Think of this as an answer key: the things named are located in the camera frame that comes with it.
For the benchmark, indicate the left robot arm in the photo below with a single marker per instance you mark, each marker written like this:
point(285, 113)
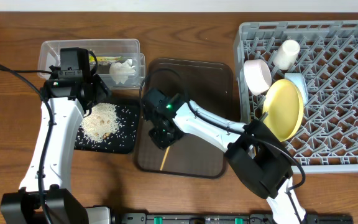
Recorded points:
point(44, 194)

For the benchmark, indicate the pink white bowl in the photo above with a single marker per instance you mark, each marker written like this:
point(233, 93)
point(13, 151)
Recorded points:
point(257, 76)

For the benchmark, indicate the yellow plate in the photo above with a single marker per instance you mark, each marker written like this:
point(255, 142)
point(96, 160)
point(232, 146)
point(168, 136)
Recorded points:
point(285, 108)

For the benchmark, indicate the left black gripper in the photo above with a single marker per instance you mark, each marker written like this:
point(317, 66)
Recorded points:
point(101, 90)

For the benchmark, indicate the green yellow wrapper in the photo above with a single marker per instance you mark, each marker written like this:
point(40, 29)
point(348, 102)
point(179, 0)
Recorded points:
point(106, 59)

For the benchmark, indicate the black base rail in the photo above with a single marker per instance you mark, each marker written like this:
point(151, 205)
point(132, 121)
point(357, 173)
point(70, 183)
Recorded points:
point(142, 218)

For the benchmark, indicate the crumpled white tissue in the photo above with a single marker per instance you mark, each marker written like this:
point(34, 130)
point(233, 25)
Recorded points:
point(120, 72)

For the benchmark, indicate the wooden chopstick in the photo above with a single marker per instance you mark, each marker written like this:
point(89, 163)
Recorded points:
point(164, 158)

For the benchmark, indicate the cooked rice leftovers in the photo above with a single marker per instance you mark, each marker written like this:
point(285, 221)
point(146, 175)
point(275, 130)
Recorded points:
point(101, 123)

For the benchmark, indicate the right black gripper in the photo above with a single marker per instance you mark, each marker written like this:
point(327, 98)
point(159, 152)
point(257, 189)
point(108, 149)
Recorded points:
point(161, 144)

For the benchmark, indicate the clear plastic bin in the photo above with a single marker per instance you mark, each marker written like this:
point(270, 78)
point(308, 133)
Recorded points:
point(125, 48)

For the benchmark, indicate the pale green cup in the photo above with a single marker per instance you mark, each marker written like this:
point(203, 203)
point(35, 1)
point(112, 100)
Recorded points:
point(286, 54)

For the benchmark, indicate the black waste tray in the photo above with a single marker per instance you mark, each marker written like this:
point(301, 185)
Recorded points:
point(123, 137)

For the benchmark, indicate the grey dishwasher rack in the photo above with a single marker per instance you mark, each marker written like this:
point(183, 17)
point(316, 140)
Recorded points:
point(327, 140)

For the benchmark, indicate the brown serving tray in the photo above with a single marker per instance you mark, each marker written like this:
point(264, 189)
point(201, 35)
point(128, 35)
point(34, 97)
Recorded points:
point(210, 86)

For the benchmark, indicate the light blue bowl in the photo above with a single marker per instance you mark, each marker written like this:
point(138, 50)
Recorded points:
point(299, 81)

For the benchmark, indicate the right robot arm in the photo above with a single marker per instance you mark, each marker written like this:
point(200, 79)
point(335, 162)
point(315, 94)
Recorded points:
point(253, 152)

